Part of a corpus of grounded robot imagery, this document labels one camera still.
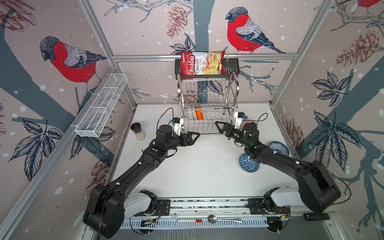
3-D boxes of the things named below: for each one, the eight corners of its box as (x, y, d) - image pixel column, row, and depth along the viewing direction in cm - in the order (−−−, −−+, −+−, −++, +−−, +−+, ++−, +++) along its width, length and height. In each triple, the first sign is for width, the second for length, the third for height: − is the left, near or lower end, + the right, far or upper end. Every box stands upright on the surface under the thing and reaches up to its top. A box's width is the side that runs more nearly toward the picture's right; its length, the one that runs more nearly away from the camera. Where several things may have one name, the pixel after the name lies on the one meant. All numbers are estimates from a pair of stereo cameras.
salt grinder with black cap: (136, 140, 103) (129, 129, 92) (138, 133, 107) (132, 122, 96) (145, 140, 103) (139, 129, 92) (147, 133, 107) (141, 122, 96)
